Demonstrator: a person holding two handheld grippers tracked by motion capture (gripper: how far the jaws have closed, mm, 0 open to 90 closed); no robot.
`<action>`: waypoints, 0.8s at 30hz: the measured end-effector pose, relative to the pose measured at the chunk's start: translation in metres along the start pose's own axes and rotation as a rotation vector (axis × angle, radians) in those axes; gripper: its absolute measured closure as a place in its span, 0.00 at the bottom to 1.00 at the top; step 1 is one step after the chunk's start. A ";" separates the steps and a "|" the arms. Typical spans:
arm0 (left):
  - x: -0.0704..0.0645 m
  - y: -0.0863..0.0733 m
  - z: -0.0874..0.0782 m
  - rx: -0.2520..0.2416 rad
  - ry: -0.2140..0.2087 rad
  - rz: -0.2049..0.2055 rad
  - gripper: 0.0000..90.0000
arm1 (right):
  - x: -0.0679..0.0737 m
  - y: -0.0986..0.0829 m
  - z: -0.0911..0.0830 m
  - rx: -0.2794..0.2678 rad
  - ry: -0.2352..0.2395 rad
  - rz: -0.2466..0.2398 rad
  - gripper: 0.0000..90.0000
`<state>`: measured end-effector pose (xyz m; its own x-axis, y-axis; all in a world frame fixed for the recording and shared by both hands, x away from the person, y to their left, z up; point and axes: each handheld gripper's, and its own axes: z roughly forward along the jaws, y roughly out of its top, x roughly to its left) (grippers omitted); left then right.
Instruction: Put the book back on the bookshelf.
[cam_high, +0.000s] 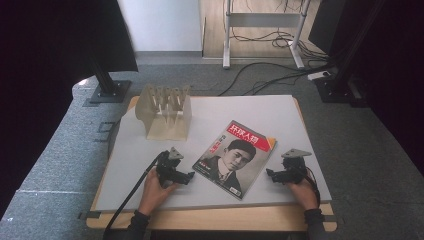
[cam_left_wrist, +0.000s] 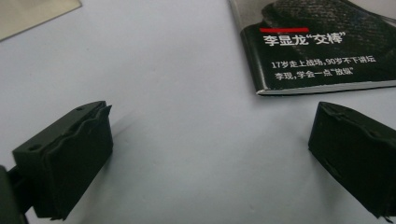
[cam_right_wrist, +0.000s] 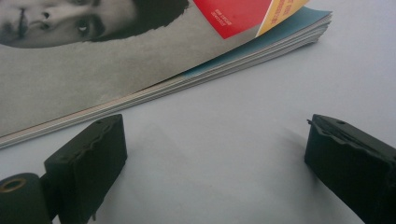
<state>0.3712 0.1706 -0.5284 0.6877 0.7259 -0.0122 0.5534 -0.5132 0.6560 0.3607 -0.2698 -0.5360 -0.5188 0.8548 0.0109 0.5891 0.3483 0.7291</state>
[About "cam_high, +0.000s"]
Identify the person's right hand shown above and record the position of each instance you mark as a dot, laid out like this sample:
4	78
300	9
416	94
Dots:
305	195

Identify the person's left hand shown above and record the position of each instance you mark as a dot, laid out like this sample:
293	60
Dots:
154	194

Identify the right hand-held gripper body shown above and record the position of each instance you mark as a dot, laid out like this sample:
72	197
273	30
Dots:
294	165

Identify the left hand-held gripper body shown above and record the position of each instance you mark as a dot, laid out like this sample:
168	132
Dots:
167	165

